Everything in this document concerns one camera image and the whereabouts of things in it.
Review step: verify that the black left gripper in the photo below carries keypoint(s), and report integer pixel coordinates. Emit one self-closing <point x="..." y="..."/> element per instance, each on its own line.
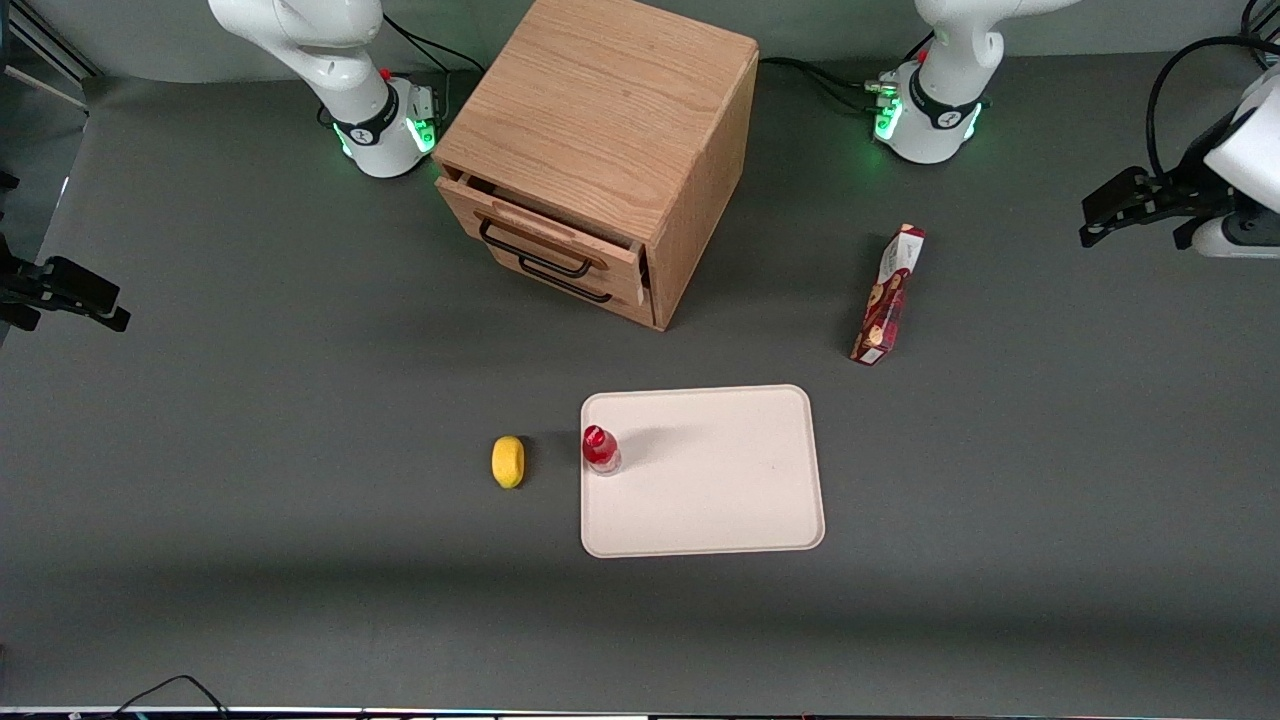
<point x="1189" y="186"/>

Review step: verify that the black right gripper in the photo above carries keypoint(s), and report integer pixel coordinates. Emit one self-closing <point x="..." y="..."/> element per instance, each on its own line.
<point x="20" y="283"/>

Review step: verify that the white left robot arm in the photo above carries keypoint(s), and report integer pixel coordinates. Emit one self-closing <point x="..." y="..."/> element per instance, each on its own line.
<point x="940" y="100"/>

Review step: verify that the red cookie box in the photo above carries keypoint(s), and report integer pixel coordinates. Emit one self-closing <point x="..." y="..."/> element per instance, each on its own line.
<point x="888" y="295"/>

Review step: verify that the white plastic tray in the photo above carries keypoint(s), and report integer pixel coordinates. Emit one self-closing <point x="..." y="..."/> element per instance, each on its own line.
<point x="720" y="480"/>

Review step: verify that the wooden drawer with notch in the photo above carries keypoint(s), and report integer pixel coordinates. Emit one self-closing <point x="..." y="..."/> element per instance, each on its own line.
<point x="465" y="205"/>

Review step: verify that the yellow lemon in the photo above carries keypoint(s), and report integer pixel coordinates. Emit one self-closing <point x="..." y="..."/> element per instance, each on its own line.
<point x="508" y="462"/>

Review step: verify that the plain wooden drawer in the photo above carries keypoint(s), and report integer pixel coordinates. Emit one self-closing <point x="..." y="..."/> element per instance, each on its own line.
<point x="630" y="300"/>

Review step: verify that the wooden drawer cabinet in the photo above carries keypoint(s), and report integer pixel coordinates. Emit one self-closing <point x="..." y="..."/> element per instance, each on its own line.
<point x="600" y="110"/>

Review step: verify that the small red bottle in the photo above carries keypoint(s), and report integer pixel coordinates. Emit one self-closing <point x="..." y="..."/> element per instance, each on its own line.
<point x="600" y="450"/>

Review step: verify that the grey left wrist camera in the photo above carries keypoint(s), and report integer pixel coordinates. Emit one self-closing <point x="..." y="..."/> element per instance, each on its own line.
<point x="1240" y="238"/>

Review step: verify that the aluminium frame rail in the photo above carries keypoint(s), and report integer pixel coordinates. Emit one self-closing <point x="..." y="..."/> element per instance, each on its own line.
<point x="45" y="45"/>

